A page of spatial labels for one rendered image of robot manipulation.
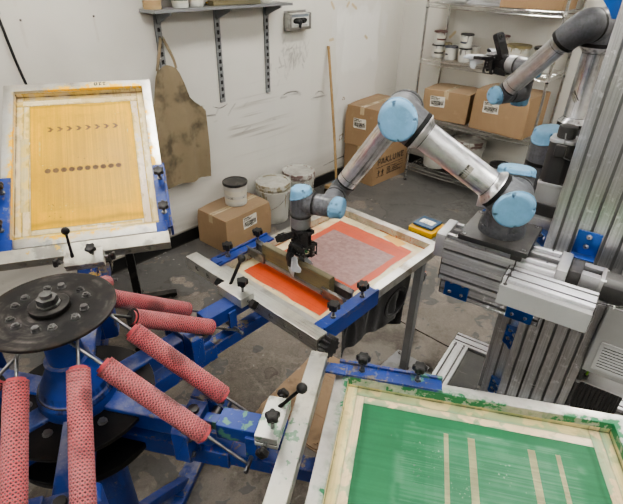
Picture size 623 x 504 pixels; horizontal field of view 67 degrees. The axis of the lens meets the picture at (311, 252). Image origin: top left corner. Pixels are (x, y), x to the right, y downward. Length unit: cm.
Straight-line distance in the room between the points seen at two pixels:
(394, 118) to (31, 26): 233
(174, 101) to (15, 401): 275
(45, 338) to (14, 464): 25
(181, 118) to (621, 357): 299
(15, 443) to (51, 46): 250
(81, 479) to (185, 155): 291
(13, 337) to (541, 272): 147
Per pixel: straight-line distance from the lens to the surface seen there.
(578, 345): 206
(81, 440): 114
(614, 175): 174
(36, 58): 326
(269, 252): 188
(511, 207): 147
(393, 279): 184
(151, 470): 252
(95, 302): 127
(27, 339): 122
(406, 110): 139
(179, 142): 371
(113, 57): 344
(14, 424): 119
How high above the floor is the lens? 202
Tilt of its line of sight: 32 degrees down
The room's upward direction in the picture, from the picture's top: 1 degrees clockwise
